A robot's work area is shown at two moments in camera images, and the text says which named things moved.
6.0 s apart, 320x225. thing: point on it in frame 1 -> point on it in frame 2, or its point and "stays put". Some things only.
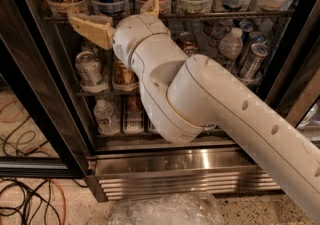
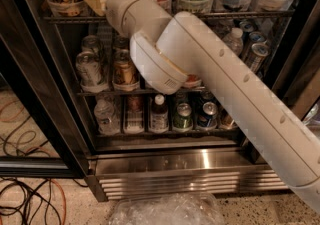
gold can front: x=123 y=79 stays put
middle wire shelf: x=107 y=93 stays put
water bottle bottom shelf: x=106 y=117 stays put
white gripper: x=135 y=34 -> x=124 y=2
